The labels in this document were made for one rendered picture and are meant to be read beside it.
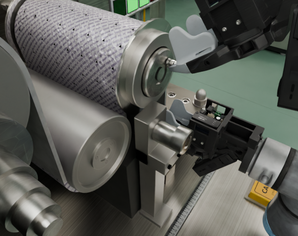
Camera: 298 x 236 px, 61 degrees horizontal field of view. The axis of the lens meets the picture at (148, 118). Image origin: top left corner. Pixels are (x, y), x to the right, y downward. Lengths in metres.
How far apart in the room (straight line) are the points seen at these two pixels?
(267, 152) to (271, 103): 2.08
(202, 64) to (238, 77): 2.43
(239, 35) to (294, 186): 0.26
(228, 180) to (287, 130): 1.64
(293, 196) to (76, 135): 0.34
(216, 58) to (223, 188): 0.44
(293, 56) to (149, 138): 0.21
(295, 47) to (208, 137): 0.21
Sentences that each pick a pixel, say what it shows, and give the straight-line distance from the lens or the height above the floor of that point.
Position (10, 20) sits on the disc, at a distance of 0.51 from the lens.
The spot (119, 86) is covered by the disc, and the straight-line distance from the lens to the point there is 0.33.
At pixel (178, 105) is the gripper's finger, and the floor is 1.13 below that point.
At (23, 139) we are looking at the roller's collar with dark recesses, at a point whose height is 1.34.
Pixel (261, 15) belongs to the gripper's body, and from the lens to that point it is 0.27.
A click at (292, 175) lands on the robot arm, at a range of 0.44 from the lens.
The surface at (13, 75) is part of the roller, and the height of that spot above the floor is 1.34.
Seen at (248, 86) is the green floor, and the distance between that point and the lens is 2.64.
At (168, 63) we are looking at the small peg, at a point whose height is 1.26.
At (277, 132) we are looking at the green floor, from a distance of 2.24.
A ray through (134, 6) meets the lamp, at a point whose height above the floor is 1.17.
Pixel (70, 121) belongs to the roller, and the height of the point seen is 1.23.
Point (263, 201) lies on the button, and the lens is 0.67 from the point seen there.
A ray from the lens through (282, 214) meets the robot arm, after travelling 0.51.
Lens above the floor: 1.46
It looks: 44 degrees down
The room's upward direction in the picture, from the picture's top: straight up
